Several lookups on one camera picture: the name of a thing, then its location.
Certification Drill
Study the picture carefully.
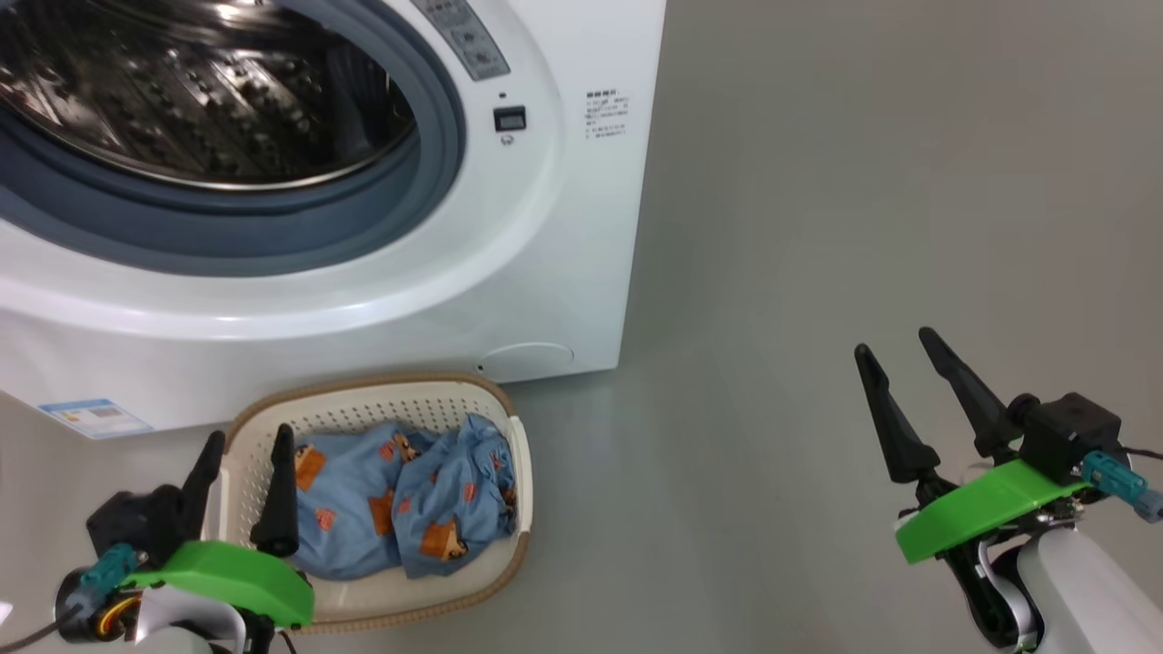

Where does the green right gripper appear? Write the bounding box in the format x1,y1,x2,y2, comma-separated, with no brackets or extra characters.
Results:
854,327,1087,648

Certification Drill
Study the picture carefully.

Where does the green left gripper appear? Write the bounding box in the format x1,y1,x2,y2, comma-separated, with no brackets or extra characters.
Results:
123,423,315,628

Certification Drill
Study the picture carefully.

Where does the blue cartoon print garment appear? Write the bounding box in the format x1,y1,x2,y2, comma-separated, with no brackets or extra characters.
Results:
289,413,519,582

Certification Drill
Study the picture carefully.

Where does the cream perforated laundry basket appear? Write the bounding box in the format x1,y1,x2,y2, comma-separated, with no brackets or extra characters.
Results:
204,372,534,635

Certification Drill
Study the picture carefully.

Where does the white front-load washing machine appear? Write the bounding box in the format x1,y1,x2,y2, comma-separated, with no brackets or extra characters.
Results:
0,0,669,441

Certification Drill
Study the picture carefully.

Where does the blue energy label sticker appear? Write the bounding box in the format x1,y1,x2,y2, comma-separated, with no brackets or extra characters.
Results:
38,398,154,441

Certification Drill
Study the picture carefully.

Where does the round white filter cover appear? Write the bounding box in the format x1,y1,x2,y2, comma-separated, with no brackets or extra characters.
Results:
479,342,575,381

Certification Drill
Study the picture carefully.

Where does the black text notice sticker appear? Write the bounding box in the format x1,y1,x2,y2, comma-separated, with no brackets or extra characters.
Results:
584,89,631,139

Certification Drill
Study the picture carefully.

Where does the grey instruction sticker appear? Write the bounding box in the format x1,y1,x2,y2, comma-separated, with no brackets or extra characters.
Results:
409,0,512,83

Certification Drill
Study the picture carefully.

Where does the teal cable connector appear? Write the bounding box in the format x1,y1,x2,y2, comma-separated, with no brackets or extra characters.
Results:
1081,451,1163,523
77,543,139,608

